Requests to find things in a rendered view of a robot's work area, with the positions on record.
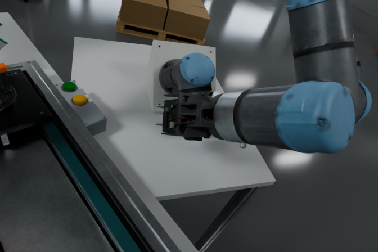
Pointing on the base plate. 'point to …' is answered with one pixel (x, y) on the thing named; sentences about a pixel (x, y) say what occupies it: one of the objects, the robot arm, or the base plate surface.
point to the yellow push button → (79, 99)
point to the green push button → (69, 86)
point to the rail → (100, 167)
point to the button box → (85, 109)
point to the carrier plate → (24, 106)
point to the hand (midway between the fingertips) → (171, 116)
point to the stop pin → (4, 138)
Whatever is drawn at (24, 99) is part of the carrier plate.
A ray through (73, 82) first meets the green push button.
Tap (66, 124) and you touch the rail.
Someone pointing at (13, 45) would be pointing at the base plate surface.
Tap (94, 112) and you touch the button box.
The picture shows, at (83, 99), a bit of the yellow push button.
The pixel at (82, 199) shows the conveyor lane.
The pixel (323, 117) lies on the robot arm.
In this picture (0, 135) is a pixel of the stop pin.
